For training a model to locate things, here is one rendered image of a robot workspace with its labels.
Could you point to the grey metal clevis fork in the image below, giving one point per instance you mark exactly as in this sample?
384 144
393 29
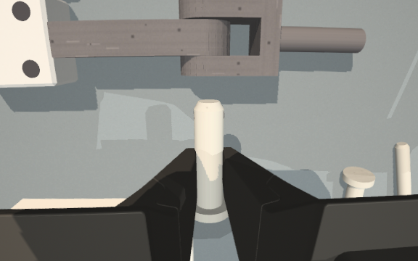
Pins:
266 39

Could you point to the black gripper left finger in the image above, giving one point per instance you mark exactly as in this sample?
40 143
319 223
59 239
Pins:
156 225

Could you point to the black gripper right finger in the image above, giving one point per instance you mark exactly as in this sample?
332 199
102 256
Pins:
266 228

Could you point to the cream headed pin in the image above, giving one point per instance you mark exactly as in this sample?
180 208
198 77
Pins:
209 146
357 179

